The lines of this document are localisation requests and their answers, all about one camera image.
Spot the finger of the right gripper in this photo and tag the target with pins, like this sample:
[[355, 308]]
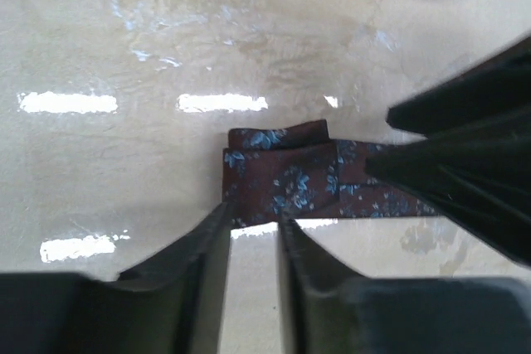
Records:
[[477, 177], [496, 86]]

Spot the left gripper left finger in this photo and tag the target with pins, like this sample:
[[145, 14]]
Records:
[[172, 302]]

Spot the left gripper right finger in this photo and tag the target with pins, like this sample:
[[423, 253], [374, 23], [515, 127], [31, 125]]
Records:
[[327, 307]]

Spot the dark brown patterned tie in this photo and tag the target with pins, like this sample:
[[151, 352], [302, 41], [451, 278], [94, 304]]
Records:
[[302, 171]]

